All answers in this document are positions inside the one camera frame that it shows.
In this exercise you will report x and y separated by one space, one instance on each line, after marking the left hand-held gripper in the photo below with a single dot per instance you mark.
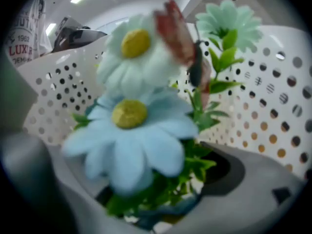
78 36

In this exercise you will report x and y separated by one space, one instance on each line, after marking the light blue artificial flowers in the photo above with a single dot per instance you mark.
131 140

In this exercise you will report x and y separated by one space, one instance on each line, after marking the white perforated plastic basket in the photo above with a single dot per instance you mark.
268 106

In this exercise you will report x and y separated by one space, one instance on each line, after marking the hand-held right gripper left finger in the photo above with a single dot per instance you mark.
104 196

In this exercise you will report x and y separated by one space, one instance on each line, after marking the person's white printed shirt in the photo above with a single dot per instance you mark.
24 33

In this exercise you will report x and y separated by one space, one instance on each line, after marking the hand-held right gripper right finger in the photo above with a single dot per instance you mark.
229 177

